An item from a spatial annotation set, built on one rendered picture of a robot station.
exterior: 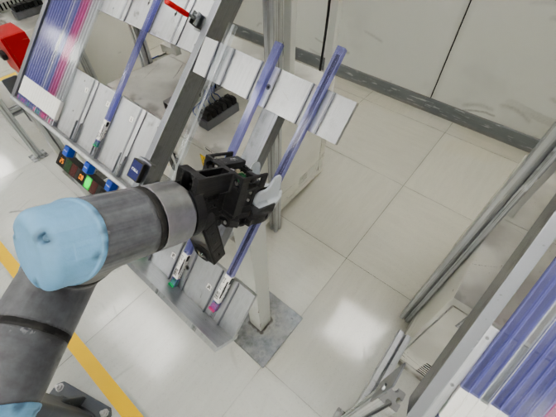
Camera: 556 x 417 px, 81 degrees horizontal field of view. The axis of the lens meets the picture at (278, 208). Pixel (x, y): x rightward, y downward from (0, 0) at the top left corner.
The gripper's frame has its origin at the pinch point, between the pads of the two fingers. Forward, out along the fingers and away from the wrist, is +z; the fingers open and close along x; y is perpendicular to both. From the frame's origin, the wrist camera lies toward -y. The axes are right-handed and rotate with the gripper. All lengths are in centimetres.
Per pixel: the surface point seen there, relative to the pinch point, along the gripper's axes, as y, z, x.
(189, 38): 15.3, 15.9, 44.4
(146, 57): -4, 51, 109
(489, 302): -0.3, 9.3, -36.5
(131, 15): 15, 15, 68
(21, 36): -10, 16, 139
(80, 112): -15, 5, 72
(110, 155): -19, 4, 54
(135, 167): -14.6, 0.9, 38.1
